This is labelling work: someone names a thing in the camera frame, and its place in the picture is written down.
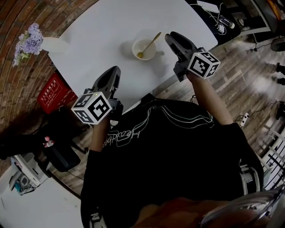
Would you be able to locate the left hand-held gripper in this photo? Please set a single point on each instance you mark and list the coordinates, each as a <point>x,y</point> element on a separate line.
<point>98,107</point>

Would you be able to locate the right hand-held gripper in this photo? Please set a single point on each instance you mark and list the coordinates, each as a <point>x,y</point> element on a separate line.
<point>200,64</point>

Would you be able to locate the white cup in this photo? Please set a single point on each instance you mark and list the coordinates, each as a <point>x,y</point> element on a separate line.
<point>150,52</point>

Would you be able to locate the gold spoon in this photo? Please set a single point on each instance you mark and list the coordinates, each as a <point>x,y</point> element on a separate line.
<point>147,47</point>

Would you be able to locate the person's left forearm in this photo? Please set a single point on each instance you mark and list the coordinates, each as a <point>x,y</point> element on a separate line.
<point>98,135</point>

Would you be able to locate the person's right forearm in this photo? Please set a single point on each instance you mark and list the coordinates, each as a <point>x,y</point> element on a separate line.
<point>207,100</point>

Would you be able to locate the black office chair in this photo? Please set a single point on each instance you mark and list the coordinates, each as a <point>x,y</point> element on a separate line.
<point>209,24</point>

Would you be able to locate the small white charger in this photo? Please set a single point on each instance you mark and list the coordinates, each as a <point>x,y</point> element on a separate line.
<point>221,29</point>

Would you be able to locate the white power adapter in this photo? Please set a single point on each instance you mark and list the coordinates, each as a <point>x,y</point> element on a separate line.
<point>208,6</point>

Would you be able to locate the clear bottle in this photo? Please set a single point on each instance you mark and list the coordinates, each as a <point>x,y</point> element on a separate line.
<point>227,21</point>

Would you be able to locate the red fire extinguisher box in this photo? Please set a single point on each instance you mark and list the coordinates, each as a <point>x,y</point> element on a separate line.
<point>54,93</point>

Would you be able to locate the pink charm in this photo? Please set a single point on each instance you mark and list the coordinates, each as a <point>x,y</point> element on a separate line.
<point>49,142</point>

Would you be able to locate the person's black shirt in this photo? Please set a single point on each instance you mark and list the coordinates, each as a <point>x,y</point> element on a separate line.
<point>169,151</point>

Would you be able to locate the purple flower bunch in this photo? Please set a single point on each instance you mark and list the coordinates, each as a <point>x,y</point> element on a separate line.
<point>30,42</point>

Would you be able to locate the white power strip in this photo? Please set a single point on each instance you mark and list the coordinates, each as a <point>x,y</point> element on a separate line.
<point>242,119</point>

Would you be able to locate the black bag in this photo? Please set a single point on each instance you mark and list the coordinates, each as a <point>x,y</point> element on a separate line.
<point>33,142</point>

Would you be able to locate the white gray machine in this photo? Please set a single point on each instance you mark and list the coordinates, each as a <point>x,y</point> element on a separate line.
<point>29,171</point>

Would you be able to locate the white metal rack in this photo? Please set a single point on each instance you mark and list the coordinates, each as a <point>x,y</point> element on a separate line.
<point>275,155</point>

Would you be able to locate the person's brown trousers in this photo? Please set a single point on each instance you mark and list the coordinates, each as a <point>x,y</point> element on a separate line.
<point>189,213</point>

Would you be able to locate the chrome chair frame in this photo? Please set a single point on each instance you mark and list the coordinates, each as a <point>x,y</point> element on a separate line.
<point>249,178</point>

